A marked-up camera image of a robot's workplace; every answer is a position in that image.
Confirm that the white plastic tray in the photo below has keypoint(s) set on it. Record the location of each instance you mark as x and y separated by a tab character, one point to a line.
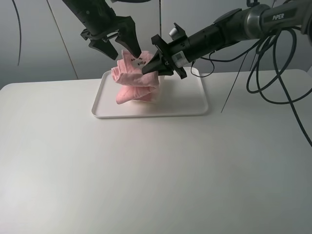
177	97

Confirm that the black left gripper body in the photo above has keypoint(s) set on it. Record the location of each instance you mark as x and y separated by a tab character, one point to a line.
99	27

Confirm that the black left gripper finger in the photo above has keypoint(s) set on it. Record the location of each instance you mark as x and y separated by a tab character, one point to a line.
104	47
127	37

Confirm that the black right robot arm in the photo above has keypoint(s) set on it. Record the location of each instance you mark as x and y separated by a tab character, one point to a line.
257	21

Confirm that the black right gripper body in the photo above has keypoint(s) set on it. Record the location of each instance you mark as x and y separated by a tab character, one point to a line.
173	56

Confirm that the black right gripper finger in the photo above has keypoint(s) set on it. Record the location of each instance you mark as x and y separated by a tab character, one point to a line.
165	72
154	65

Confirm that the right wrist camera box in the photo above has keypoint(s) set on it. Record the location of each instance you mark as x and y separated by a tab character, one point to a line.
177	32

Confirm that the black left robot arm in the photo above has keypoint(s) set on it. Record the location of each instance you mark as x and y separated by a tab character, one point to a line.
94	6

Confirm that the cream white towel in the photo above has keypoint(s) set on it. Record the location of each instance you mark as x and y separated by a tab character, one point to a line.
154	96

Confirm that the pink towel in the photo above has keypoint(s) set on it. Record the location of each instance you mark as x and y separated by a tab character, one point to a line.
129	76

